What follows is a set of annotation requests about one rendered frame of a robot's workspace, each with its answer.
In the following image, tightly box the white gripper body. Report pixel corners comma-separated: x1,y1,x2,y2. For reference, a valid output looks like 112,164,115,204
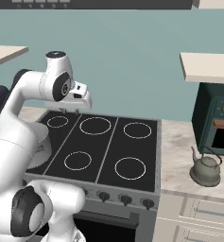
43,92,94,112

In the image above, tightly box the black hob stove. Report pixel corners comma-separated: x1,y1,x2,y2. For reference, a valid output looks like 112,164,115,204
23,109,164,242

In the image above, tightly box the grey-green kettle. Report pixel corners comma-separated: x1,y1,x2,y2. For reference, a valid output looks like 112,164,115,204
189,146,223,188

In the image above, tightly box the grey round pan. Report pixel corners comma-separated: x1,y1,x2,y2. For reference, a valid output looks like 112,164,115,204
27,122,52,168

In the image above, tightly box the dark range hood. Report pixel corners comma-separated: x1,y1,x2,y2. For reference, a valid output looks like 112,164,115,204
0,0,194,10

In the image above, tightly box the black oven door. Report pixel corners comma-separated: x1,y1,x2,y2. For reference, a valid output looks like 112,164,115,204
37,216,138,242

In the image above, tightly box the dark green toaster oven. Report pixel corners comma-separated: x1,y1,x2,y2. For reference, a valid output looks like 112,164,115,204
191,81,224,158

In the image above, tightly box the beige drawer front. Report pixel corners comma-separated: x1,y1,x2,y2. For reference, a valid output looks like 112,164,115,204
175,225,224,242
178,196,224,227

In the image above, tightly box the beige upper cupboard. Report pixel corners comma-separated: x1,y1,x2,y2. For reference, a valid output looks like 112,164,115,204
192,0,224,10

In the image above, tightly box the beige wall shelf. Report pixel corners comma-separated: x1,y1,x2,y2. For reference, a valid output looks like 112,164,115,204
0,44,29,69

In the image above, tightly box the black oven door handle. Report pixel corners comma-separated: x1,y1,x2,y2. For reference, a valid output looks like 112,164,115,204
75,210,140,229

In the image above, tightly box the beige wall cupboard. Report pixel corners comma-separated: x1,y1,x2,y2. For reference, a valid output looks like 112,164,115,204
179,51,224,85

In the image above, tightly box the grey drawer handle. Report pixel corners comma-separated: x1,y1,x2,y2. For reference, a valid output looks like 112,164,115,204
183,236,210,242
193,207,224,219

